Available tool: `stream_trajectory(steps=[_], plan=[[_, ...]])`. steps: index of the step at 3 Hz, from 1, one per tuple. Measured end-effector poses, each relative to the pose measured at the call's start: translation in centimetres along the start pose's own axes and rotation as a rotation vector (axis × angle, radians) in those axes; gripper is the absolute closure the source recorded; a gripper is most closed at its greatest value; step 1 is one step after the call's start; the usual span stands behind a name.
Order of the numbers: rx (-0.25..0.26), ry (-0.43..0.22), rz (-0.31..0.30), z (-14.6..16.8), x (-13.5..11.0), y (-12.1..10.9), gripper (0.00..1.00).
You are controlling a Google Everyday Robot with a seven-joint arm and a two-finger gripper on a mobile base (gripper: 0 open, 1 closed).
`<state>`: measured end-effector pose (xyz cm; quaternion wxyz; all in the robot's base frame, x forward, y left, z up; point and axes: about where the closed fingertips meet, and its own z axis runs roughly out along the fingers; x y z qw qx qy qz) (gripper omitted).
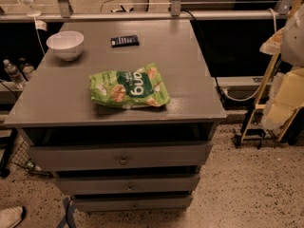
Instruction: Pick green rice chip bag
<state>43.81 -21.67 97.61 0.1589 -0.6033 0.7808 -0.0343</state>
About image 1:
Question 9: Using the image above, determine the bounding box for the green rice chip bag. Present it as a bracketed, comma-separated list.
[89, 63, 170, 109]

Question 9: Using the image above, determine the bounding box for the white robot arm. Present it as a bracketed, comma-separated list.
[259, 5, 304, 130]

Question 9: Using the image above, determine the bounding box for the grey drawer cabinet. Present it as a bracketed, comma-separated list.
[6, 21, 225, 212]

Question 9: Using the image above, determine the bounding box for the top grey drawer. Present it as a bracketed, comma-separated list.
[29, 142, 213, 172]

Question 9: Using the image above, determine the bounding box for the grey drawer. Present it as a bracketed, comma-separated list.
[29, 142, 213, 172]
[73, 195, 193, 213]
[55, 174, 200, 195]

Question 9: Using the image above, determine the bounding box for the middle grey drawer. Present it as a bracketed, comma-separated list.
[55, 174, 200, 195]

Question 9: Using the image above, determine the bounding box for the white bowl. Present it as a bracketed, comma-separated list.
[47, 30, 85, 61]

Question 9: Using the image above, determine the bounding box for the bottom grey drawer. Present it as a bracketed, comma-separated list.
[73, 195, 193, 213]

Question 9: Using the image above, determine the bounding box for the clear plastic water bottle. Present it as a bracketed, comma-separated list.
[3, 59, 26, 89]

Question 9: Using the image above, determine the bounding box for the white desk lamp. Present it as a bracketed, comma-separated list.
[20, 0, 41, 18]

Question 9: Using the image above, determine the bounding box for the white shoe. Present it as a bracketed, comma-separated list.
[0, 206, 26, 228]

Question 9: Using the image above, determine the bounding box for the black cable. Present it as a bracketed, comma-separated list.
[180, 9, 226, 104]

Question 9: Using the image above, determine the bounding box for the metal railing frame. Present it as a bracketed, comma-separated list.
[0, 0, 304, 23]

